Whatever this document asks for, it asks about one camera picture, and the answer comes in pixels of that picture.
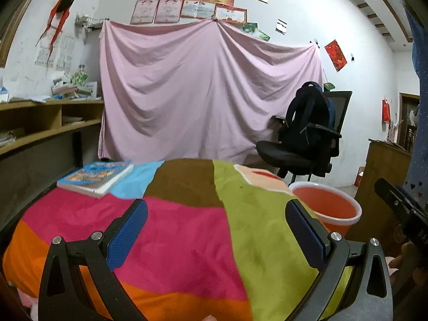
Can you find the orange plastic basin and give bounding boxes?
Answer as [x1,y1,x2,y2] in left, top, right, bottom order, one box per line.
[288,181,362,238]

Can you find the pink hanging sheet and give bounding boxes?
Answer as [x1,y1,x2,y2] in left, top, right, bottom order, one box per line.
[98,18,324,168]

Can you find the red paper wall poster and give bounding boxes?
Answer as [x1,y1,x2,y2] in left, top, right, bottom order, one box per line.
[324,39,347,72]

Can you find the green wall cards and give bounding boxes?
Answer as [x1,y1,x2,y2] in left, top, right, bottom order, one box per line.
[242,23,271,41]

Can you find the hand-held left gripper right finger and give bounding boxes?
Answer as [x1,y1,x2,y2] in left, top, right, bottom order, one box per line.
[285,199,395,321]

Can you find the wooden shelf desk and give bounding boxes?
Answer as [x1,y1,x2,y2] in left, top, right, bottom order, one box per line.
[0,98,105,224]

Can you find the metal wire wall rack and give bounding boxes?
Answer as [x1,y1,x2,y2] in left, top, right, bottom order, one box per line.
[75,13,102,29]

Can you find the black office chair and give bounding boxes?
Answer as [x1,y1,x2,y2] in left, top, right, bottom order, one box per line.
[256,90,353,183]

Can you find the dark blue backpack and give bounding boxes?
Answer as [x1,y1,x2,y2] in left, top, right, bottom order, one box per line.
[282,81,336,156]

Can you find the pink cloth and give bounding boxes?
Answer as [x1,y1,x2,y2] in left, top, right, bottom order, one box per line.
[18,288,41,321]

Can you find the person's right hand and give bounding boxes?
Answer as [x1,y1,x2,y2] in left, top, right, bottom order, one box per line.
[389,222,428,288]

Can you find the white wall calendar sheets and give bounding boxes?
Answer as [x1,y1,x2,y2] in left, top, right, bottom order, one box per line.
[35,30,76,71]

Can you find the wooden door frame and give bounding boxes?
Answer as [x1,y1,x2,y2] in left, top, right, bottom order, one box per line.
[399,93,420,151]

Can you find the red hanging scarf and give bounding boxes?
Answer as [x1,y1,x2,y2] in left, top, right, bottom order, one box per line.
[37,0,77,57]

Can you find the blue heart print cloth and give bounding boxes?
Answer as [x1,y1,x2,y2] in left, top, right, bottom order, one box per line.
[403,2,428,208]

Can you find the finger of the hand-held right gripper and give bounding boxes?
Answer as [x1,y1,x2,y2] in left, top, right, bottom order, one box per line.
[374,178,413,228]
[396,187,428,213]

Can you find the glass jar of green sweets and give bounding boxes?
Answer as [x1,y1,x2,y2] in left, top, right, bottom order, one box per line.
[71,64,89,86]

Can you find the colourful patchwork blanket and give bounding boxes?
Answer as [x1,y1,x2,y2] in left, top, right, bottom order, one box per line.
[2,159,360,321]

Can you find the stack of books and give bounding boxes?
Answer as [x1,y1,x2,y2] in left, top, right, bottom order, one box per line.
[50,80,98,100]

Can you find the pile of shelf papers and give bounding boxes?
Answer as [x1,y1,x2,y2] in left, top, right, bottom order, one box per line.
[0,130,17,148]

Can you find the wooden cabinet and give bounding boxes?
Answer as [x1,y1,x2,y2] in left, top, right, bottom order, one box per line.
[354,139,412,208]

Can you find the colourful paperback book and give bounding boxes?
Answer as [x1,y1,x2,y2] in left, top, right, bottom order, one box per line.
[57,160,134,198]

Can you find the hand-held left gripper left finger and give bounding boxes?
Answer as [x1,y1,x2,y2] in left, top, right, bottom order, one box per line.
[37,199,149,321]

